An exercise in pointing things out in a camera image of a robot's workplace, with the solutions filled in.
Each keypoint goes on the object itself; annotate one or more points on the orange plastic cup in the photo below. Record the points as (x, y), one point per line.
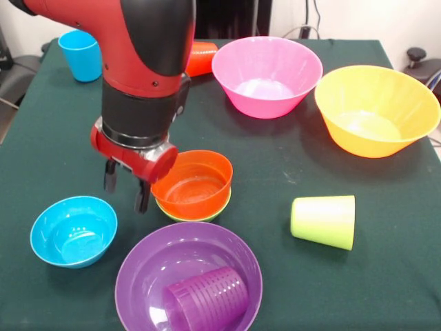
(201, 60)

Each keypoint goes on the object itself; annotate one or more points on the blue plastic bowl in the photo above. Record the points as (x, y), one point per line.
(72, 238)

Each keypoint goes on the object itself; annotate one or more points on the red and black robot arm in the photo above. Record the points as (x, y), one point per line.
(138, 69)

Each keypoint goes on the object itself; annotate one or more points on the orange plastic bowl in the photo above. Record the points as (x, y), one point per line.
(196, 203)

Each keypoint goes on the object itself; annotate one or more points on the lime green plastic cup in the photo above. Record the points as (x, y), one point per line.
(324, 220)

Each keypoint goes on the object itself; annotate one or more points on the blue plastic cup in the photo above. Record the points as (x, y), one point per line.
(81, 58)

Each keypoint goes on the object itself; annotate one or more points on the dark green tablecloth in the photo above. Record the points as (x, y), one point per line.
(344, 293)

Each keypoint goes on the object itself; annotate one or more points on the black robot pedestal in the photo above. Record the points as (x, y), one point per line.
(234, 17)

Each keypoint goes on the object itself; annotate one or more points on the yellow plastic bowl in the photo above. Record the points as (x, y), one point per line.
(361, 145)

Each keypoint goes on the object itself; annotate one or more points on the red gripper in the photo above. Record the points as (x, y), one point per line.
(138, 162)

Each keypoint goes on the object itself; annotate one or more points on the green plastic bowl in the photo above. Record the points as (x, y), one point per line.
(213, 216)

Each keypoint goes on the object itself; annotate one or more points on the grey chair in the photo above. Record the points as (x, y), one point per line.
(17, 82)

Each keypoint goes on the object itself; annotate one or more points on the purple plastic cup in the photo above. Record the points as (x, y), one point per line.
(206, 300)

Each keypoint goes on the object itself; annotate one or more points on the black power plug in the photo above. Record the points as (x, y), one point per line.
(304, 31)

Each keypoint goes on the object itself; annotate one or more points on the pink plastic bowl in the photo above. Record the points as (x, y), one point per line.
(265, 103)

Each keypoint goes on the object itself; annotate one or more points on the purple plastic bowl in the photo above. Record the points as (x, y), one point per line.
(144, 265)

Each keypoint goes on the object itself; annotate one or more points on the black chair armrest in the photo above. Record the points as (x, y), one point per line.
(417, 55)

